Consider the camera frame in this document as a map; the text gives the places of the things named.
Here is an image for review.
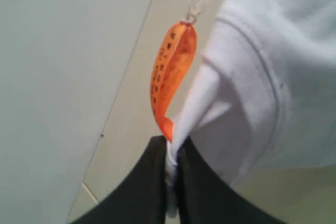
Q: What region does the orange hang tag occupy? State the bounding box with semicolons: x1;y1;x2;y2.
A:
150;21;197;142

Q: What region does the white t-shirt red Chinese patch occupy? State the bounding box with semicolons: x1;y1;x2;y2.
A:
167;0;335;223

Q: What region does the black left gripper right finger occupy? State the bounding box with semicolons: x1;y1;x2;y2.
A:
177;140;273;223

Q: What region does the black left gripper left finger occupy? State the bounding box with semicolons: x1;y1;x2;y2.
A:
73;136;166;224

